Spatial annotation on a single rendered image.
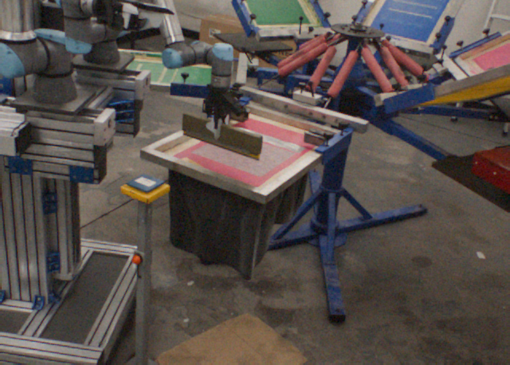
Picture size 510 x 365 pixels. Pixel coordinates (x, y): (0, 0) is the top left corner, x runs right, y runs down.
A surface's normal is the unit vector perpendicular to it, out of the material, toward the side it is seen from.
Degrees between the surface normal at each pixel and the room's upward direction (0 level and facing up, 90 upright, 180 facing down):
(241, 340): 0
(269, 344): 0
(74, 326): 0
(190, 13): 90
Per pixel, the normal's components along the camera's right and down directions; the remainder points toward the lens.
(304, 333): 0.10, -0.89
